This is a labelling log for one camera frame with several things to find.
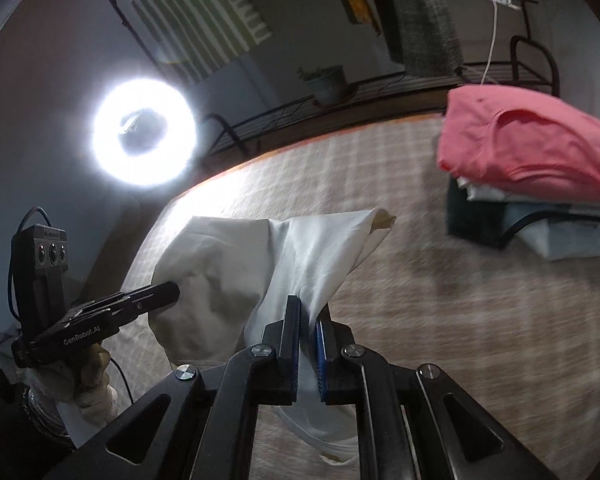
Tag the white camisole top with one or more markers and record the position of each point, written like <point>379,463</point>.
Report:
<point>235,276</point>

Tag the green striped hanging cloth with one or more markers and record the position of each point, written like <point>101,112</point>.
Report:
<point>190,40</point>

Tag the pink folded garment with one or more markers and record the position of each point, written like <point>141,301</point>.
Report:
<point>521,141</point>

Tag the potted plant green pot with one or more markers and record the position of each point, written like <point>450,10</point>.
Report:
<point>329,85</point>

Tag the white ring light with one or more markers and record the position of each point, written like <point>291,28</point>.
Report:
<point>144,133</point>

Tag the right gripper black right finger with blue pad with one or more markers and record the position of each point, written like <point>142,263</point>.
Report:
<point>415,424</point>

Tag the light grey folded garment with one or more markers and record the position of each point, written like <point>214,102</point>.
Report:
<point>555,229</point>

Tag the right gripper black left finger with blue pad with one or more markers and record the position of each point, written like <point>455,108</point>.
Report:
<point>197,424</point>

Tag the gloved left hand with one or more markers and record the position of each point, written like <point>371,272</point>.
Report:
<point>83,383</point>

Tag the black metal rack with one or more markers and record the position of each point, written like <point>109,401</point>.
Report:
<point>246,136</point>

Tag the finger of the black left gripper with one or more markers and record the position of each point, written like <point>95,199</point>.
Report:
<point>150,298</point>

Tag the grey plaid hanging garment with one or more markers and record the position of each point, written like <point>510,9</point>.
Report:
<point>428,45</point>

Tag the checked beige bed cover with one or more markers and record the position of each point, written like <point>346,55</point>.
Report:
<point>520,334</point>

